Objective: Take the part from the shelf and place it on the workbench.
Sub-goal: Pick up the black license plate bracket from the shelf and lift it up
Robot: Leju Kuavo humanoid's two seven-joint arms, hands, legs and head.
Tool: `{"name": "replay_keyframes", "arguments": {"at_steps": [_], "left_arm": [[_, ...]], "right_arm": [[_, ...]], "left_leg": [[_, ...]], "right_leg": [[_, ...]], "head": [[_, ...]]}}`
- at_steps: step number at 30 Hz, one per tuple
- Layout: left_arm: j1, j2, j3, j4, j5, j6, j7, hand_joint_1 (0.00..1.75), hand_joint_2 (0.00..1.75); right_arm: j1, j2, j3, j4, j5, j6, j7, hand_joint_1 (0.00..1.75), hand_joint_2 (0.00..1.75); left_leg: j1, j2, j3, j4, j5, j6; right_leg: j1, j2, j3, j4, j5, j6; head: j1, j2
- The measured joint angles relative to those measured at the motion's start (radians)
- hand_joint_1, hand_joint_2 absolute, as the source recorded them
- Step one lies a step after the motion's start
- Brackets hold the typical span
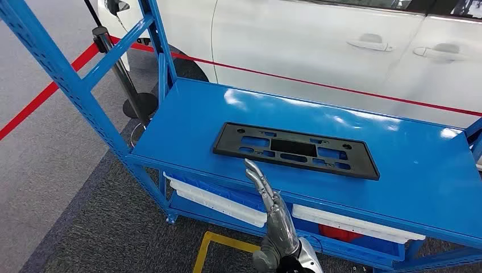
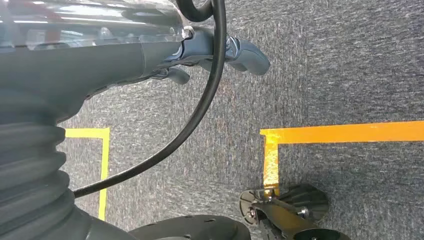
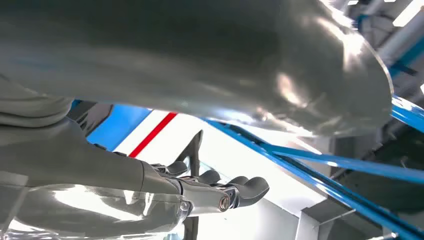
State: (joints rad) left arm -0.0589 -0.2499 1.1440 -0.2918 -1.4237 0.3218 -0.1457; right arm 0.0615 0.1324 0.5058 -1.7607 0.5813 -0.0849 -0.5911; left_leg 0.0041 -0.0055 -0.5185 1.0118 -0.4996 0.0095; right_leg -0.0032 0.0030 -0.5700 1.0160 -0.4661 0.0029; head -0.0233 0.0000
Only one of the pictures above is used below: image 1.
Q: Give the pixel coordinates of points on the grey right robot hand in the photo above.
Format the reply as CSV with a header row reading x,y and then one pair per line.
x,y
280,230

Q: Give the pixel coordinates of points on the black plastic plate bracket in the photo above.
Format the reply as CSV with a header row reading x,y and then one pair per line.
x,y
357,164

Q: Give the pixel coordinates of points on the blue metal shelf rack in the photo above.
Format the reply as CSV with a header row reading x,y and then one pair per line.
x,y
195,124

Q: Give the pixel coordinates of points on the red item in bin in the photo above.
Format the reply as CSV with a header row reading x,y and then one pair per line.
x,y
339,233

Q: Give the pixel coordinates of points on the yellow floor tape square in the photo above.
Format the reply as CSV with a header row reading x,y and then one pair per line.
x,y
201,256

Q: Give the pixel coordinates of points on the red barrier belt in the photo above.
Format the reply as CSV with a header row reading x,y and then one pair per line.
x,y
301,80
37,100

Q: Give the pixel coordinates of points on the white car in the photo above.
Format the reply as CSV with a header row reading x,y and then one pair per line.
x,y
301,45

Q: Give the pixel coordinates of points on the black stanchion post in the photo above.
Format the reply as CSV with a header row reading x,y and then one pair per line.
x,y
141,105

